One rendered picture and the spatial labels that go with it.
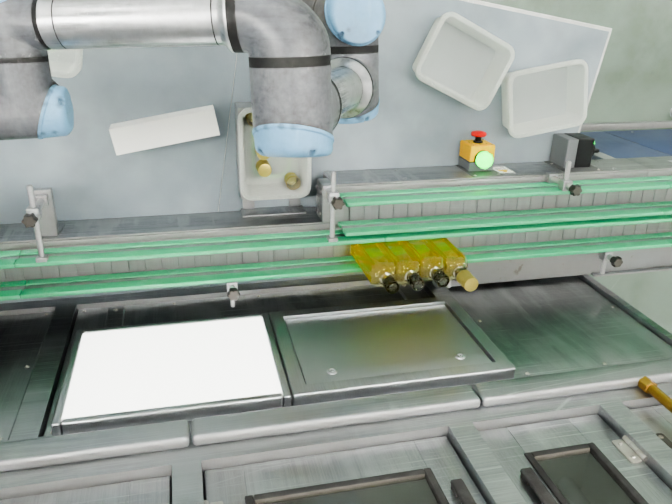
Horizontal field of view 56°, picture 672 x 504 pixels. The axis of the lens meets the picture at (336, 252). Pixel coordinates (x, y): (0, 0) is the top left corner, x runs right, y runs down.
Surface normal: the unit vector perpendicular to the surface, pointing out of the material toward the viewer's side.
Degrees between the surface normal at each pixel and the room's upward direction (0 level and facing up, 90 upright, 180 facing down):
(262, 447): 90
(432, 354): 90
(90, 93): 0
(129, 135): 0
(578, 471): 90
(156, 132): 0
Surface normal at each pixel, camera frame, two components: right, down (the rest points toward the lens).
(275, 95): -0.30, 0.32
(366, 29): 0.26, 0.19
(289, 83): 0.04, 0.33
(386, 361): 0.01, -0.92
